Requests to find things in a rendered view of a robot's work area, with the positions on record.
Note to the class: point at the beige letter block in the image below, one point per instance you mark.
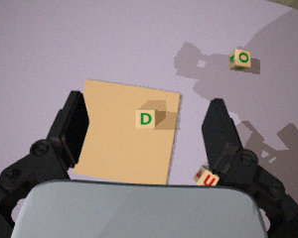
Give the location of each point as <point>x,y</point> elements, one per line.
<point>239,60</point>
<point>205,176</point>
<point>145,118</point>

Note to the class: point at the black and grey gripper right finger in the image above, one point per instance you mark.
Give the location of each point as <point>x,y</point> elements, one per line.
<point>238,167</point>

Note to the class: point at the tan flat mat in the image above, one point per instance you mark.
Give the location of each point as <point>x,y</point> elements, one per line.
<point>113,147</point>

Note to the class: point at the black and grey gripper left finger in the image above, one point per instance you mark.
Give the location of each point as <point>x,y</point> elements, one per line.
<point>49,159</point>

